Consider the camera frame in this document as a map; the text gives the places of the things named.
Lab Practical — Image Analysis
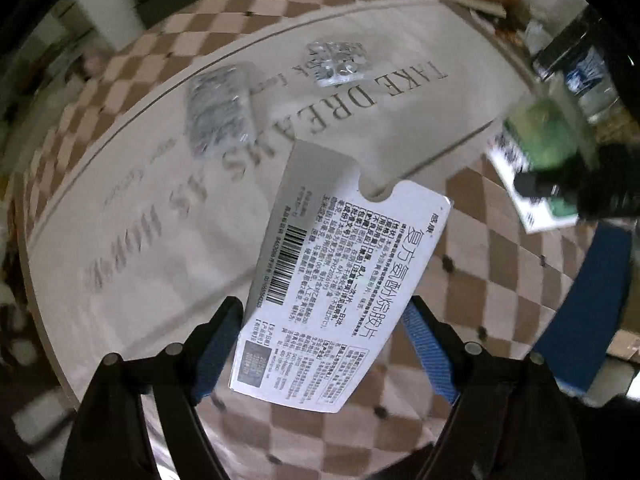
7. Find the brown cardboard piece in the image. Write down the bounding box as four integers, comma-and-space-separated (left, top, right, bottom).
440, 0, 507, 20

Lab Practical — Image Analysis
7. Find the green white carton box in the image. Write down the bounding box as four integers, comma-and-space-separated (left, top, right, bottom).
487, 97, 596, 233

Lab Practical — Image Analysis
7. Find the small silver blister pack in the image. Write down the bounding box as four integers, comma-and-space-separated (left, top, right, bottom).
305, 39, 373, 87

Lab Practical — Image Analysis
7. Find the cardboard box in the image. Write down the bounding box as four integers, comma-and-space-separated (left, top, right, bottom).
602, 330, 640, 361

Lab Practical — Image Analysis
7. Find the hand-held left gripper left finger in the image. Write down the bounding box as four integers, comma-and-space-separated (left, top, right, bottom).
60, 296, 246, 480

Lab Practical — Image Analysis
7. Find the blue box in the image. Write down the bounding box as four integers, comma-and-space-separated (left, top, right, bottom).
530, 220, 632, 403

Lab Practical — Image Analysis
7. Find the blue label water bottle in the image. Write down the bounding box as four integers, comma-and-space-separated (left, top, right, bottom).
565, 45, 621, 121

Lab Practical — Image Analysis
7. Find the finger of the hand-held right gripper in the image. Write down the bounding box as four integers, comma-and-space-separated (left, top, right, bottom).
515, 169, 582, 212

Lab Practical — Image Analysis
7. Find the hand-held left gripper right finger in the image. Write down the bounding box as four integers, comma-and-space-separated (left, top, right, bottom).
402, 295, 586, 480

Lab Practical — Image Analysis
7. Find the brown checkered tablecloth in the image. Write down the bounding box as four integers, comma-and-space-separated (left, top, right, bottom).
20, 0, 616, 480

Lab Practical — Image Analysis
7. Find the white medicine box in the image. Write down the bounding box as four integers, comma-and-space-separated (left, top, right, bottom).
229, 140, 455, 413

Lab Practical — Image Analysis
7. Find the large silver blister pack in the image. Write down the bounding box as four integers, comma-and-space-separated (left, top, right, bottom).
182, 65, 256, 158

